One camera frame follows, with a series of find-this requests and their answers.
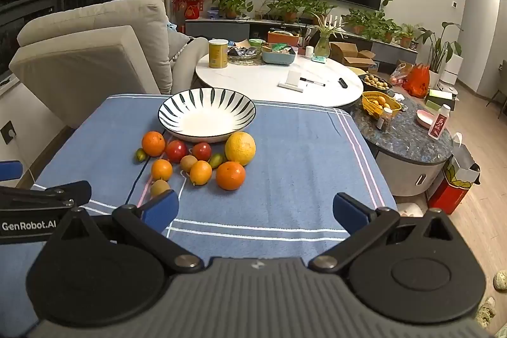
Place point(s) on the floral mat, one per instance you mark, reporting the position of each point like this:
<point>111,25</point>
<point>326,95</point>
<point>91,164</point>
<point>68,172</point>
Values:
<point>412,209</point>

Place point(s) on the orange plastic bag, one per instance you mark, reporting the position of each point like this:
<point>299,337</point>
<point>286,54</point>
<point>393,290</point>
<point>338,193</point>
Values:
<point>418,81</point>

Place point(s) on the small red apple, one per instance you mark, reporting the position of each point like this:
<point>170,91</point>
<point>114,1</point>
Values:
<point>176,150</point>
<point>202,150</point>

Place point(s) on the glass vase with green plant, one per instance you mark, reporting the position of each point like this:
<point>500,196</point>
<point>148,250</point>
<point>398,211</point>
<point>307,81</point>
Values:
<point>323,45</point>

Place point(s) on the dark bowl of yellow fruits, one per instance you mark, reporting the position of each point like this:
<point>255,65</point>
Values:
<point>376,82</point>

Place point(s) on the green lidded container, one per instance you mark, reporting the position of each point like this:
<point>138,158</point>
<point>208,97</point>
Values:
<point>256,42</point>

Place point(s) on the large yellow citrus fruit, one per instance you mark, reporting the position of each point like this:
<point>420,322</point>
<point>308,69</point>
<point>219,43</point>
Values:
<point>240,148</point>

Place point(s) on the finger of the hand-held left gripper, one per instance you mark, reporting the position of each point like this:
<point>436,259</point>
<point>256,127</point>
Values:
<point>47,195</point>
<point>10,169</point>

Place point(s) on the black marker pen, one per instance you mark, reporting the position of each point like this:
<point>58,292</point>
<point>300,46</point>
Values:
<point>313,82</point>

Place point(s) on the tray of snacks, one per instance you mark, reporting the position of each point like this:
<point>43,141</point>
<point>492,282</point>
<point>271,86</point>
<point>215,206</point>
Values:
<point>243,53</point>

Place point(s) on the white paper bag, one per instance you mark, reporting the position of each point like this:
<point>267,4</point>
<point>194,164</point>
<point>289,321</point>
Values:
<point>461,161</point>

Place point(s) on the white card stand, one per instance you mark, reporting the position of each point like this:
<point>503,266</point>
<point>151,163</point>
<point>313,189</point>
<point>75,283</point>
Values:
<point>293,80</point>

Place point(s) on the small orange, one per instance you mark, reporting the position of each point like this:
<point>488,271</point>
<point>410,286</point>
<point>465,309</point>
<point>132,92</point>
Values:
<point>201,172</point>
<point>161,169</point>

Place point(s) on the pink dish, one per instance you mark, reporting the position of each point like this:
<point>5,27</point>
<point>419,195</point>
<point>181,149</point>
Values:
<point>424,118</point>

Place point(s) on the red paper bag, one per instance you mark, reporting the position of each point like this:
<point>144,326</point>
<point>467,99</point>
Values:
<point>449,195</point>

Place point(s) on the small white cylinder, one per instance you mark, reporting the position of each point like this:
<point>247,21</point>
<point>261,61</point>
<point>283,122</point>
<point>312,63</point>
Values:
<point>309,51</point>

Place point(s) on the wall socket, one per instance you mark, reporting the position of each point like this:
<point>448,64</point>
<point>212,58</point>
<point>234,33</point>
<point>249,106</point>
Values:
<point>8,132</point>

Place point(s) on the small glass jar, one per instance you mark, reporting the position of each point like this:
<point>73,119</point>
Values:
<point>384,119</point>

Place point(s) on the yellow can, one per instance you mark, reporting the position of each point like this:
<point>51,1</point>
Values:
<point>218,53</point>

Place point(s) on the open cardboard box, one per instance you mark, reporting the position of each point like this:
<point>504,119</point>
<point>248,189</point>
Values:
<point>350,55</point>

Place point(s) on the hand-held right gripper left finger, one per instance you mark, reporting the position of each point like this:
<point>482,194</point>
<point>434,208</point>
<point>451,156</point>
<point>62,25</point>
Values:
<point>160,209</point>

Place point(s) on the dark chair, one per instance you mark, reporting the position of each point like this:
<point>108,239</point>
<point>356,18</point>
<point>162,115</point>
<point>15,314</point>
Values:
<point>498,88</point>

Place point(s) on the green box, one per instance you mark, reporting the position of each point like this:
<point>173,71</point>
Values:
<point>437,98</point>

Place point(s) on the row of potted plants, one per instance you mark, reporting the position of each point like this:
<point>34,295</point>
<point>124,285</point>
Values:
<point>289,7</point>

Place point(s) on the yellow plastic basket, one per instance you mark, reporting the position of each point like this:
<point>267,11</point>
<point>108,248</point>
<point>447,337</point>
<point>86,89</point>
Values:
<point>370,106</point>

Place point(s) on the beige sofa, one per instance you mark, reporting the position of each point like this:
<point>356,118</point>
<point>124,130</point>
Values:
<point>91,53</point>

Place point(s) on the tall leafy plant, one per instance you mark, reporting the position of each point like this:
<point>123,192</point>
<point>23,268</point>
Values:
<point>437,47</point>

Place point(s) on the blue striped cloth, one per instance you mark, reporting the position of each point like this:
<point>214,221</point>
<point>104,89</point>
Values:
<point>285,148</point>

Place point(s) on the orange storage box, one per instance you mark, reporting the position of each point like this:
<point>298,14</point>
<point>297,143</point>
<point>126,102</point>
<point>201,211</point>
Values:
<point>282,38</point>

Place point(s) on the teal plastic basket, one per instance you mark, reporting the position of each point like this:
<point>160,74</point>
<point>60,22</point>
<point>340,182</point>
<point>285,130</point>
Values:
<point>277,59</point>

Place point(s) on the brown kiwi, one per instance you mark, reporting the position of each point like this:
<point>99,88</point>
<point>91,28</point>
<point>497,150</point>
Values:
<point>159,187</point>
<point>188,163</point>

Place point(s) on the white oval table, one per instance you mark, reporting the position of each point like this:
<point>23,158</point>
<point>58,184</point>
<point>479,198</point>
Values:
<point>257,80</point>

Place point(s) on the white plate with dark stripes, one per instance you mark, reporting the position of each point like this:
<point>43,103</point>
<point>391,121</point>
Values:
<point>206,122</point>

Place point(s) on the small green fruit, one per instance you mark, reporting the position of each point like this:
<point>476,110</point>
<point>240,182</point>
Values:
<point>217,160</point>
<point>140,155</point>

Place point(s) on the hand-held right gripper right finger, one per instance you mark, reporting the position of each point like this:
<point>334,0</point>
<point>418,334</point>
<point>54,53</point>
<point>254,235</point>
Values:
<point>350,213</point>

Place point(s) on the white bottle with red label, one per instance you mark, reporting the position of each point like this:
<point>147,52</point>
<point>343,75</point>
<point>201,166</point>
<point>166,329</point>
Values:
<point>438,122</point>

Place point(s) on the dark marble round table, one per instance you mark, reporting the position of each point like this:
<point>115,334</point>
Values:
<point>408,144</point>

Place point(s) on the grey pillow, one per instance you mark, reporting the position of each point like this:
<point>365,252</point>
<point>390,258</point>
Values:
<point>178,43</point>

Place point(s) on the grey television cabinet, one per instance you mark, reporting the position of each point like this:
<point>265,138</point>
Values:
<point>222,30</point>

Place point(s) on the white appliance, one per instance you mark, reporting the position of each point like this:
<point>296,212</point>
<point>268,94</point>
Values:
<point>450,70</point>

